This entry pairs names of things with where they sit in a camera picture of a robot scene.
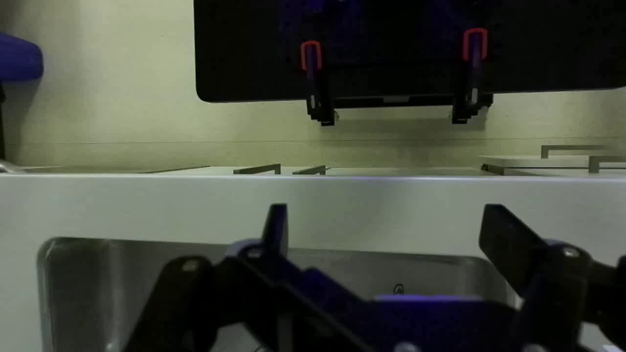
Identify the stainless steel sink basin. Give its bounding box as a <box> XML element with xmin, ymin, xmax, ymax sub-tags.
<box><xmin>37</xmin><ymin>235</ymin><xmax>525</xmax><ymax>352</ymax></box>

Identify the black clamp orange handle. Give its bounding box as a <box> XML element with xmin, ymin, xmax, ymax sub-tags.
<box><xmin>450</xmin><ymin>25</ymin><xmax>495</xmax><ymax>125</ymax></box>
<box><xmin>298</xmin><ymin>39</ymin><xmax>339</xmax><ymax>127</ymax></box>

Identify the black flat panel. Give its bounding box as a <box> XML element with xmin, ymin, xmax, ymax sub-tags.
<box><xmin>192</xmin><ymin>0</ymin><xmax>626</xmax><ymax>109</ymax></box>

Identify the blue chair seat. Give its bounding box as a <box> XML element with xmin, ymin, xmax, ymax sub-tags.
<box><xmin>0</xmin><ymin>31</ymin><xmax>45</xmax><ymax>84</ymax></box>

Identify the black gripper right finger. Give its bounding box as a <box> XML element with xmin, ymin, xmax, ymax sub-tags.
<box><xmin>478</xmin><ymin>203</ymin><xmax>626</xmax><ymax>352</ymax></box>

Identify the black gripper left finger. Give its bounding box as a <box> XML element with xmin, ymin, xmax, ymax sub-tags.
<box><xmin>123</xmin><ymin>201</ymin><xmax>378</xmax><ymax>352</ymax></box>

